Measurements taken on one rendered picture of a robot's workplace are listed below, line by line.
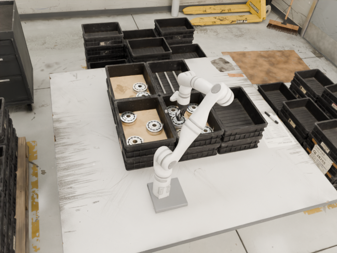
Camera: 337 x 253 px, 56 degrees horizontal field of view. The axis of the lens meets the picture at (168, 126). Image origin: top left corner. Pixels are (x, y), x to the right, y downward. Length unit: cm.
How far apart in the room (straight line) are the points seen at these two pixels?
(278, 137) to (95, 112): 130
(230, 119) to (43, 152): 172
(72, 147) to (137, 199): 56
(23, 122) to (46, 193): 90
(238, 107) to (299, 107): 107
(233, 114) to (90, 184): 104
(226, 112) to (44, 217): 157
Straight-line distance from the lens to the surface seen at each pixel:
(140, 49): 338
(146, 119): 204
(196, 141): 188
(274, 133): 235
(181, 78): 176
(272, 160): 216
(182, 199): 180
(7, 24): 313
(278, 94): 349
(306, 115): 317
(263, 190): 199
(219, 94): 151
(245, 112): 223
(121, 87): 229
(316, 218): 294
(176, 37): 360
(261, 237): 265
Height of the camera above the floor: 223
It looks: 44 degrees down
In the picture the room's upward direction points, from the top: 7 degrees clockwise
